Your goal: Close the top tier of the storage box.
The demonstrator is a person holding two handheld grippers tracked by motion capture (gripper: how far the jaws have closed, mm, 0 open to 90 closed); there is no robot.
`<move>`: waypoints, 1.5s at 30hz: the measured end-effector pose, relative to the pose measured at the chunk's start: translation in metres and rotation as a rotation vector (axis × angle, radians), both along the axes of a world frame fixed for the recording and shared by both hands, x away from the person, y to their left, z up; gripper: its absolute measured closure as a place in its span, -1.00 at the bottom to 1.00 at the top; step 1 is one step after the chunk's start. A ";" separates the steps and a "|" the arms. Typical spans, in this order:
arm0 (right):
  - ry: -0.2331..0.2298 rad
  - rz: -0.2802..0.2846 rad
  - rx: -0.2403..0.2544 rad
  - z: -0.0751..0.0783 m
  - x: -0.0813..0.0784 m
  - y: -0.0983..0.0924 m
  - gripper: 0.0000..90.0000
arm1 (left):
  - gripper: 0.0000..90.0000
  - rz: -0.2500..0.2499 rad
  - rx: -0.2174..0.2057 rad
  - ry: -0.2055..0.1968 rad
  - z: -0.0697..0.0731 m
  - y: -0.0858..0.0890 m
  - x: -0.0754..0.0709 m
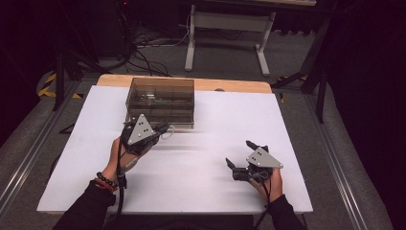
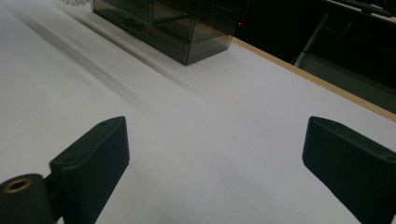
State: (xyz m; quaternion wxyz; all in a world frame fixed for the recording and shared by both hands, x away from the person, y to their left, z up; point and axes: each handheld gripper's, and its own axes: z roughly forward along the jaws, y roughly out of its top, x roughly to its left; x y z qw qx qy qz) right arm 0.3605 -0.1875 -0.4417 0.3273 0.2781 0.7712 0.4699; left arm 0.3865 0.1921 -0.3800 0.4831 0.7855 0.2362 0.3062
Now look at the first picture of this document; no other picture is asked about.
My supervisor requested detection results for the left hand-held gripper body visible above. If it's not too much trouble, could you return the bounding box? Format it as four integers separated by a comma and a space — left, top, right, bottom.
122, 113, 161, 157

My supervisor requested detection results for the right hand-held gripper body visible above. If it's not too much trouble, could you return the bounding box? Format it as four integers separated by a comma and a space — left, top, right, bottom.
232, 146, 284, 184

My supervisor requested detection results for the brown transparent drawer box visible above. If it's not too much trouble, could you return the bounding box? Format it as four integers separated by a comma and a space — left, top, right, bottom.
124, 77, 195, 129

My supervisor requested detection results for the person's right hand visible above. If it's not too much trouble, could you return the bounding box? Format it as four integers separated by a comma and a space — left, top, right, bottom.
247, 167, 284, 204

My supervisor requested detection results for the person's left hand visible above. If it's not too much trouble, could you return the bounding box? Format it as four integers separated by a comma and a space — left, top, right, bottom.
101, 137, 151, 184

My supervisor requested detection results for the white table board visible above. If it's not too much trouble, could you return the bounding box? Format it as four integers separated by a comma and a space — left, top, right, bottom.
36, 84, 314, 215

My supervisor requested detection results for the wooden table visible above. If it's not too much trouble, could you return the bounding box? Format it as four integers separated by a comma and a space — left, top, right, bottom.
96, 74, 273, 95

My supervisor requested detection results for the black metal stand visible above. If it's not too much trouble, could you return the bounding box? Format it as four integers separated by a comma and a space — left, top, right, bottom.
270, 15, 334, 125
52, 49, 111, 112

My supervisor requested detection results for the yellow black floor tape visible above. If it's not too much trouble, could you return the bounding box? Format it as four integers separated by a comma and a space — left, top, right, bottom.
37, 72, 83, 100

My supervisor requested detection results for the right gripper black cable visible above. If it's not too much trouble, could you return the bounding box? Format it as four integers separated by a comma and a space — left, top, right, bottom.
253, 176, 273, 230

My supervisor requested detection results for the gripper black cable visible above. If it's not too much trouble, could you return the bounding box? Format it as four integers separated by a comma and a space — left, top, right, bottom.
253, 176, 273, 230
115, 127, 129, 221

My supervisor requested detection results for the black bead wrist bracelet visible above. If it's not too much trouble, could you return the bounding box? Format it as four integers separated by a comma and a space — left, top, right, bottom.
96, 171, 120, 190

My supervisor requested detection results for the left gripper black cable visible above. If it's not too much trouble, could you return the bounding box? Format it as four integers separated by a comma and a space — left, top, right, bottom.
115, 127, 129, 221

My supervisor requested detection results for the red bead wrist bracelet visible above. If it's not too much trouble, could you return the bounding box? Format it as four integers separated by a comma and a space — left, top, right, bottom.
93, 177, 117, 195

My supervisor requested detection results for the bundle of floor cables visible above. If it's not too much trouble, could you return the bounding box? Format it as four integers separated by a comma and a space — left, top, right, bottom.
123, 30, 192, 78

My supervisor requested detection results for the grey metal floor rail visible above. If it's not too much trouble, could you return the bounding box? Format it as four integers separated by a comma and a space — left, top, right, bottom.
0, 80, 81, 213
303, 94, 370, 230

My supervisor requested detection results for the white desk frame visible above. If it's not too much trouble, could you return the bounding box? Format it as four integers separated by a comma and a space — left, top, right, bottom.
184, 3, 278, 78

